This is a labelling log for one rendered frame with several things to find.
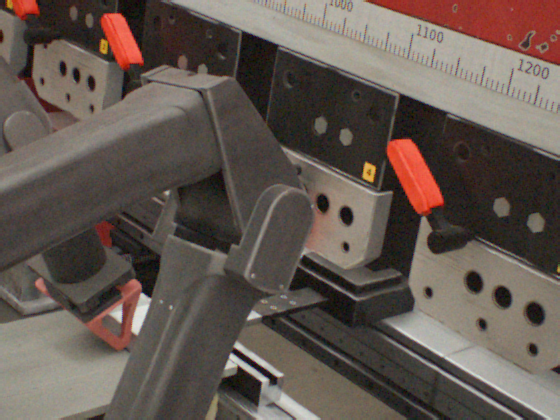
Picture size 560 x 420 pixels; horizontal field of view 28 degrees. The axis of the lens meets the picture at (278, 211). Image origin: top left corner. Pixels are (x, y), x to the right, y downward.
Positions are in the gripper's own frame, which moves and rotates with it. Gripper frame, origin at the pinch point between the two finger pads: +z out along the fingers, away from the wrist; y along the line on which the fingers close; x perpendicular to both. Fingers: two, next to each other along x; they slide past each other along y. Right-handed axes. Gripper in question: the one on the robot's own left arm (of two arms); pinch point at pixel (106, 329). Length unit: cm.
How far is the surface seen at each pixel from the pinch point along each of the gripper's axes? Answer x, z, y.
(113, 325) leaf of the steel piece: -0.9, 0.4, 0.2
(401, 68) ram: -22.5, -27.4, -25.8
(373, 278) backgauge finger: -30.5, 13.5, -5.6
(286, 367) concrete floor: -85, 158, 116
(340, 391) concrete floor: -89, 161, 98
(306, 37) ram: -22.2, -27.1, -14.5
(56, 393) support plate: 9.2, -3.2, -6.7
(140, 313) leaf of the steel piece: -5.3, 4.1, 3.3
